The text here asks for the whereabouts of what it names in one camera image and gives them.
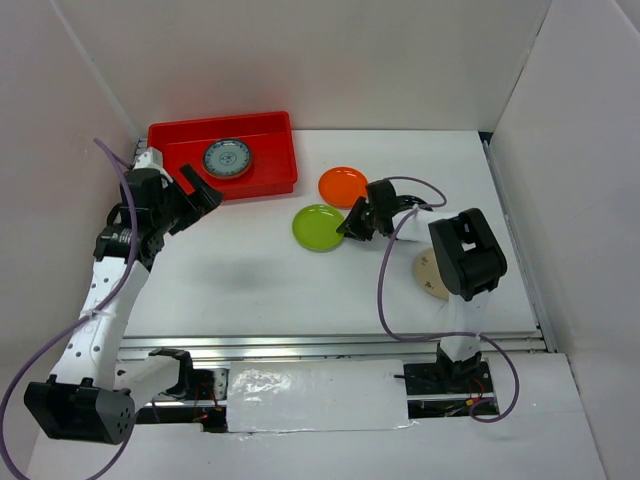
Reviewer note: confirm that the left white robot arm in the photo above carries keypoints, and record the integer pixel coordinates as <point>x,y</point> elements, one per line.
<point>89,395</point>

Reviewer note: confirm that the orange plate near bin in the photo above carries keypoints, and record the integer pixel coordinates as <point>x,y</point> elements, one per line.
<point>342,186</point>

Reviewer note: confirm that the blue floral plate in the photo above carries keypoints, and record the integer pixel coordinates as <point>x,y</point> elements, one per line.
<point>227,159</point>

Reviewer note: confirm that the white foil cover panel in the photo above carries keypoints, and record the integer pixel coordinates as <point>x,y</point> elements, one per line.
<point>325,396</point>

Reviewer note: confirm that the aluminium front rail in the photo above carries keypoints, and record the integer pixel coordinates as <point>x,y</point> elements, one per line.
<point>210,349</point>

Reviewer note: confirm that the cream floral plate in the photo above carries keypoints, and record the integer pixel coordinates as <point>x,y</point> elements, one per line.
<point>426,273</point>

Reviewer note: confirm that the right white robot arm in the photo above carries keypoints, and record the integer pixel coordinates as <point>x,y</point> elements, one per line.
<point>468,257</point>

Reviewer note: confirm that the black plate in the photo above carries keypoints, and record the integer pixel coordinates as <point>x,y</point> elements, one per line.
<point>409,201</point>

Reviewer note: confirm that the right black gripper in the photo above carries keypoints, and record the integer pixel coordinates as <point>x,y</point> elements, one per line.
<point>351,226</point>

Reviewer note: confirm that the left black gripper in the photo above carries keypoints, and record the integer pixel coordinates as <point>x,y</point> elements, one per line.
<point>203,198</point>

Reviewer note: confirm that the lime green plate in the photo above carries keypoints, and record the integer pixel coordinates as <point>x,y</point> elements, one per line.
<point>315,227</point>

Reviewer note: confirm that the red plastic bin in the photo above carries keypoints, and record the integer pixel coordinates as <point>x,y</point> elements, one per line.
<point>268,135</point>

